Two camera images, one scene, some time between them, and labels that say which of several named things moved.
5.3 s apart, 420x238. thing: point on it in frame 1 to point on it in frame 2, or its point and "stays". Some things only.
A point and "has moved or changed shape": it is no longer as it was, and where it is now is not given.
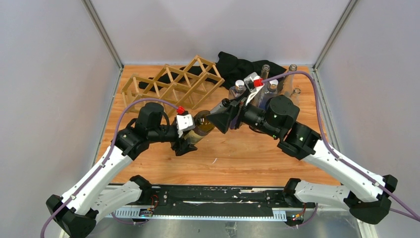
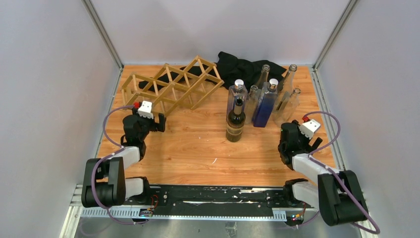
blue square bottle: (238, 89) stays
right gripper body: (248, 114) to (304, 141)
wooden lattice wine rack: (186, 84) stays
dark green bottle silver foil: (203, 125) has moved or changed shape
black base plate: (184, 199) stays
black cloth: (227, 70) stays
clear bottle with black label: (285, 85) stays
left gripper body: (176, 144) to (147, 125)
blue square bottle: (272, 91) stays
